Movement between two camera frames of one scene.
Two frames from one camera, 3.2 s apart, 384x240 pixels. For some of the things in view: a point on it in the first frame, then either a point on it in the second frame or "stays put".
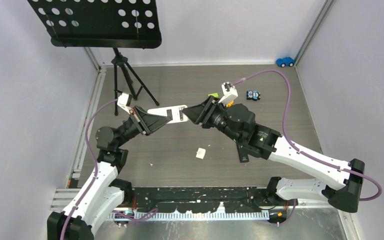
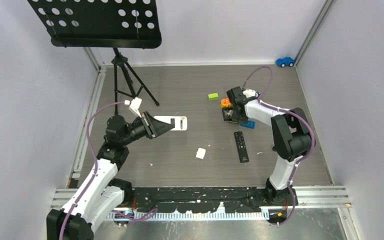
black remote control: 243,153 stays put
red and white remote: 174,113 to 180,122
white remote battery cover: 200,153 stays put
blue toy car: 285,61 stays put
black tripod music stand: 104,24 stays put
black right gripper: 202,113 to 239,119
